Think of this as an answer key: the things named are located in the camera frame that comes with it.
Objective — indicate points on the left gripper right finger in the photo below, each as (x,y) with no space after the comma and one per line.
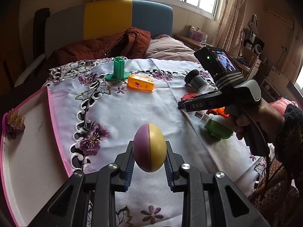
(172,165)

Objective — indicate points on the brown bristle brush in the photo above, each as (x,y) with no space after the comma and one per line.
(14,123)

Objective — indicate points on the green plastic spool stand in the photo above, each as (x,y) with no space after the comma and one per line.
(119,72)

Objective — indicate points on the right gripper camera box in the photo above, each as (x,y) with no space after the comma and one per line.
(220,66)

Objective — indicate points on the orange linked cubes toy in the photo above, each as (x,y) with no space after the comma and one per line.
(218,111)

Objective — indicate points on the black rolled mat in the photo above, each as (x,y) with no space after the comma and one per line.
(39,24)

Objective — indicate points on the white green bottle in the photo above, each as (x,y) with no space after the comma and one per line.
(216,125)

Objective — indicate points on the purple yellow toy egg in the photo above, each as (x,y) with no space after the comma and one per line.
(149,148)

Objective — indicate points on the red puzzle piece block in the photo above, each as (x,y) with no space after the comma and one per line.
(188,96)

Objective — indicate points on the orange plastic box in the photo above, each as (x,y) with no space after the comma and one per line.
(139,82)

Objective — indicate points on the pink rimmed white tray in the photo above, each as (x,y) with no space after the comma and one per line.
(32,166)

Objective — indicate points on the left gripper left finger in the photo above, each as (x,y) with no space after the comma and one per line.
(126,163)

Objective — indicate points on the purple gift box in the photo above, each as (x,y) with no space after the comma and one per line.
(196,34)

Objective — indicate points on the pink grey pillow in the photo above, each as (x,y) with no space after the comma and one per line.
(167,48)

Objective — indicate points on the multicolour sofa backrest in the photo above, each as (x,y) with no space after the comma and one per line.
(105,18)

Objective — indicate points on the black cylindrical filter canister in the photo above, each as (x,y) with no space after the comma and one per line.
(194,79)

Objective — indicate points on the wooden desk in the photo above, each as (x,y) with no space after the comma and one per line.
(190,42)

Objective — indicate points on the pink curtain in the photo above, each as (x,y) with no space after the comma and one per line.
(228,34)

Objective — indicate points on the person's right hand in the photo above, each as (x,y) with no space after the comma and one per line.
(270,120)

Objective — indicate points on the rust red quilted jacket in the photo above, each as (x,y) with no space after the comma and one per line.
(131,43)

